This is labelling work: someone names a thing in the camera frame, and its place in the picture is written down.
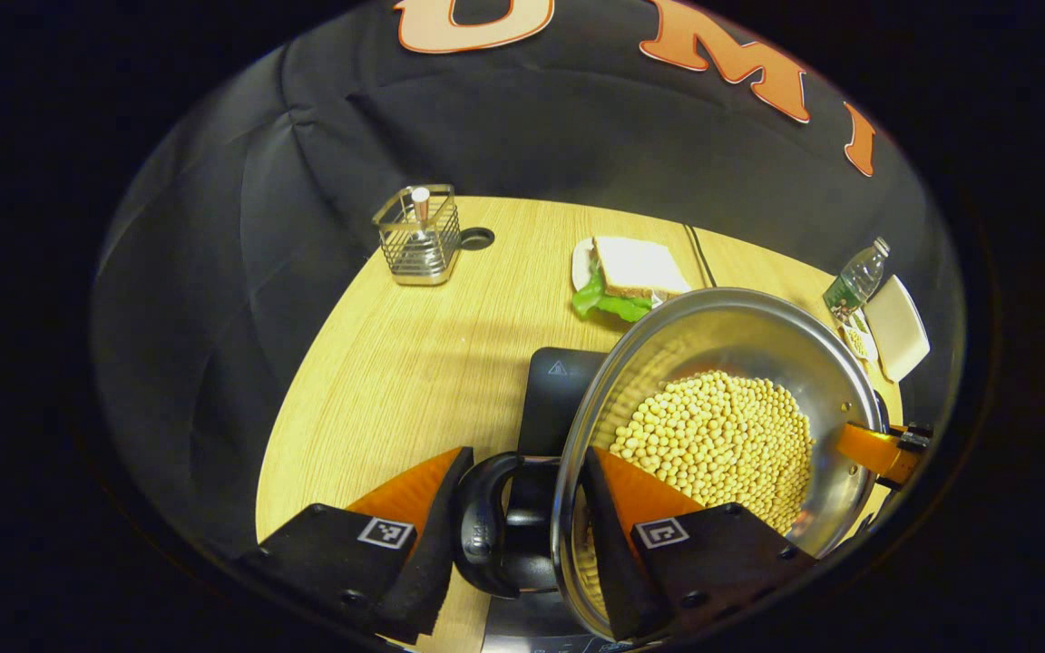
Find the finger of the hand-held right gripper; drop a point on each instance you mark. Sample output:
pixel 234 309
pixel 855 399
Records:
pixel 876 449

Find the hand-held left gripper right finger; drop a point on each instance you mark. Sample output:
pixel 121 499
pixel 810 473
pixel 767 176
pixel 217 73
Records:
pixel 613 553

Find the small white plate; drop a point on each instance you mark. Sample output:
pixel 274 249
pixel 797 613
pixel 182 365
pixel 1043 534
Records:
pixel 581 263

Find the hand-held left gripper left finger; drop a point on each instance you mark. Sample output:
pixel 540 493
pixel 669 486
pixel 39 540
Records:
pixel 436 544

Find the sandwich with lettuce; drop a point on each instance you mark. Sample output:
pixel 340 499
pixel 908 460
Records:
pixel 636 263

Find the white capped tube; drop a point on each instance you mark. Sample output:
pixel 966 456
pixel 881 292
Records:
pixel 420 204

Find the black induction cooktop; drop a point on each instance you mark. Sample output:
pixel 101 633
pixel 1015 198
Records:
pixel 559 399

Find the clear plastic water bottle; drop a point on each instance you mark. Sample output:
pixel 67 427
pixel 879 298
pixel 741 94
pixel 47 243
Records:
pixel 863 277

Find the white divided dish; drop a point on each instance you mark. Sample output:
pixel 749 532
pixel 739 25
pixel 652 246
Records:
pixel 854 340

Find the pile of soybeans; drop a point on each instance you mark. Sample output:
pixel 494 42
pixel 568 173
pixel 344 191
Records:
pixel 722 435

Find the white rounded container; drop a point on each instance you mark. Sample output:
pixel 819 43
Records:
pixel 899 326

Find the black backdrop cloth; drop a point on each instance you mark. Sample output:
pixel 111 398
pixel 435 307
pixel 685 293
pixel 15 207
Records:
pixel 305 181

